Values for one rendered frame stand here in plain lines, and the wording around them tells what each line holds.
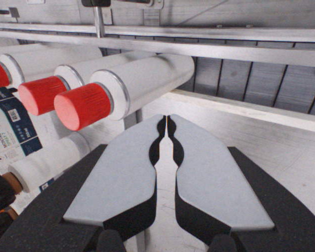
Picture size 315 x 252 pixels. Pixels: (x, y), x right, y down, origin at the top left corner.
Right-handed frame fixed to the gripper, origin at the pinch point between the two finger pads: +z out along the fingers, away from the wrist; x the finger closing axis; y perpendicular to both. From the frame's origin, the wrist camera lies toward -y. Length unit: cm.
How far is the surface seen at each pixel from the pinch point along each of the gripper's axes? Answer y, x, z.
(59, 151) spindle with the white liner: 25.9, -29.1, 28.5
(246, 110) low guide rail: 4.6, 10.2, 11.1
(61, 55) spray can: -0.4, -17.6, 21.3
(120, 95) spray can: 0.3, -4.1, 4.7
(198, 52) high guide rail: -2.6, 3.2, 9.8
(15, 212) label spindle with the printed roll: 59, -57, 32
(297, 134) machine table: 10.5, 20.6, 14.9
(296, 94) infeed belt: 2.8, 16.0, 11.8
